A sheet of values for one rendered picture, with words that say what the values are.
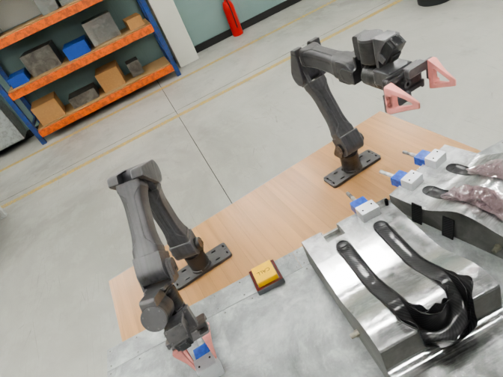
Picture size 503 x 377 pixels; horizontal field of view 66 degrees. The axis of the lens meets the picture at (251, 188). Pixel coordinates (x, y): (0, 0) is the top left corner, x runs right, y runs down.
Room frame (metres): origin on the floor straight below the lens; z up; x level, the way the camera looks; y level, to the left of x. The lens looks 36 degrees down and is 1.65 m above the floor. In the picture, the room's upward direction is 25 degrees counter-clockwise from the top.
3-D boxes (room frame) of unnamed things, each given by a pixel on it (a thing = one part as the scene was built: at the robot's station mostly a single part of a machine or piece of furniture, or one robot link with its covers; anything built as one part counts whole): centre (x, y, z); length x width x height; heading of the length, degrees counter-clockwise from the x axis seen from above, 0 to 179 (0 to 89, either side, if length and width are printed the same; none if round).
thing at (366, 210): (0.77, -0.25, 0.89); 0.13 x 0.05 x 0.05; 4
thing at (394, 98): (0.69, -0.38, 1.20); 0.09 x 0.07 x 0.07; 12
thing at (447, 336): (0.51, -0.22, 0.92); 0.35 x 0.16 x 0.09; 4
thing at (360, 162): (1.03, -0.34, 0.84); 0.20 x 0.07 x 0.08; 102
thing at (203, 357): (0.60, 0.28, 0.83); 0.13 x 0.05 x 0.05; 9
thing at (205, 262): (0.91, 0.25, 0.84); 0.20 x 0.07 x 0.08; 102
